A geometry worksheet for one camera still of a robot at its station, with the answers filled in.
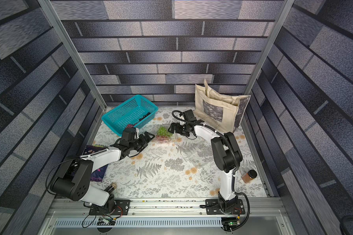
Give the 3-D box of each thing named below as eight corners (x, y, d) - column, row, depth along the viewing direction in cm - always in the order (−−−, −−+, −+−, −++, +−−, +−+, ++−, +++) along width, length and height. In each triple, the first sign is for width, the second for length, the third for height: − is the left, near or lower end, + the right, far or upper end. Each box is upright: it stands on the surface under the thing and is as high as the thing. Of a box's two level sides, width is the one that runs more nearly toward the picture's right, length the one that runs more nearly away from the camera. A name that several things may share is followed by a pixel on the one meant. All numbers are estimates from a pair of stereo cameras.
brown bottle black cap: (242, 183, 83) (249, 178, 75) (240, 175, 86) (247, 169, 78) (250, 183, 83) (258, 178, 75) (248, 175, 86) (255, 169, 78)
